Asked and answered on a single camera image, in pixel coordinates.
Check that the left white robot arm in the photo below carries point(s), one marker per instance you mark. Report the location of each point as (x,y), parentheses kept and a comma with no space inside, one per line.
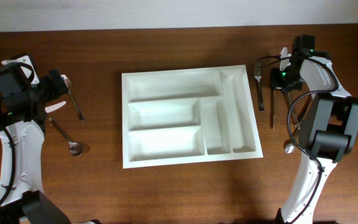
(21,191)

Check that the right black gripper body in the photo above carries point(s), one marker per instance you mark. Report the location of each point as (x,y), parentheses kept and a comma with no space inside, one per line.
(284,79)

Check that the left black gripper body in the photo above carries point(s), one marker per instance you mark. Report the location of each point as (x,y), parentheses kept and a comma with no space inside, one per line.
(49,89)

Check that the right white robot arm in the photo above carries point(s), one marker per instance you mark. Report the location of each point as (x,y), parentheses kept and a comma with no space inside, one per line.
(322,123)

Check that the white plastic cutlery tray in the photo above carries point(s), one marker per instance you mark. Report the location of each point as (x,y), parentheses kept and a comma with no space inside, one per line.
(188,116)

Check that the white plastic knife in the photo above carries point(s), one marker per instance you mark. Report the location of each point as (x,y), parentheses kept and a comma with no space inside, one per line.
(52,108)

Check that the large steel spoon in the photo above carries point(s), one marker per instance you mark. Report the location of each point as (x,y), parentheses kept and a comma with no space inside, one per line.
(69,85)

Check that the steel teaspoon right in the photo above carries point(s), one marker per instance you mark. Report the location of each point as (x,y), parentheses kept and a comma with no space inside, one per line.
(289,146)

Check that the steel fork dark handle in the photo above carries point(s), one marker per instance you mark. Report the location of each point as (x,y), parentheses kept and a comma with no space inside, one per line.
(302,112)

